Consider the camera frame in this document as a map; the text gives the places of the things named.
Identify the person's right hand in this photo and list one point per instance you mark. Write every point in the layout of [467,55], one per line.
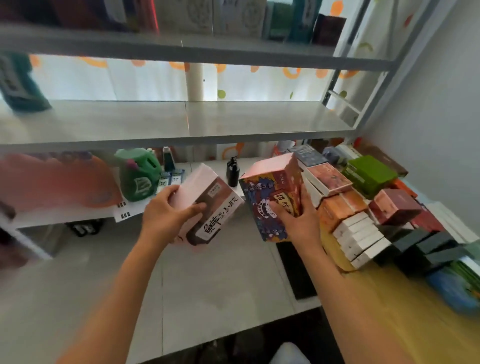
[303,228]

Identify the person's left hand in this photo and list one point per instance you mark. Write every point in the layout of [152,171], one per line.
[161,221]

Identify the person's left thumb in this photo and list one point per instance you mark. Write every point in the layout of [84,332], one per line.
[193,210]

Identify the person's right thumb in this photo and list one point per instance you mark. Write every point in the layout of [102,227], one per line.
[281,208]

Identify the brown and pink box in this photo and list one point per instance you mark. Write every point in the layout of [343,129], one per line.
[215,198]

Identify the colourful patterned box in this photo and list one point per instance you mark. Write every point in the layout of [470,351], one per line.
[262,183]

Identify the person's left forearm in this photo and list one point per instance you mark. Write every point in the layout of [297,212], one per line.
[120,300]

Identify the person's right forearm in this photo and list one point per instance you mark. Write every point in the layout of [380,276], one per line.
[348,307]

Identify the black pump bottle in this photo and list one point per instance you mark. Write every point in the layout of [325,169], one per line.
[233,174]

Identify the green tube bottle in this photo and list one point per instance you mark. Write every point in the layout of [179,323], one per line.
[168,159]

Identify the green detergent jug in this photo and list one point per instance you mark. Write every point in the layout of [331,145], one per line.
[137,180]

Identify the pile of assorted packaging boxes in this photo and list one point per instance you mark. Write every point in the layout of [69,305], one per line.
[375,210]

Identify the grey metal shelf unit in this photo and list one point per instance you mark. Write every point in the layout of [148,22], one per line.
[225,120]

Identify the black object under shelf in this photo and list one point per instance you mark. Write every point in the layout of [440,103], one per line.
[84,227]

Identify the white pole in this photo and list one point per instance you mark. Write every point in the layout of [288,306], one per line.
[194,82]

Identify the orange plastic bag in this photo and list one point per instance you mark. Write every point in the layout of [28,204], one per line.
[56,183]

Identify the white curtain with coloured circles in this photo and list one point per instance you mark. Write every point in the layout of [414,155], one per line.
[131,82]

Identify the white object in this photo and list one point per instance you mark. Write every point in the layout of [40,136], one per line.
[288,355]

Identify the row of boxes on shelf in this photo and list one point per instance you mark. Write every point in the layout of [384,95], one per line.
[210,17]

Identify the teal package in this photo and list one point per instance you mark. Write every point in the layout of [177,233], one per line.
[18,84]

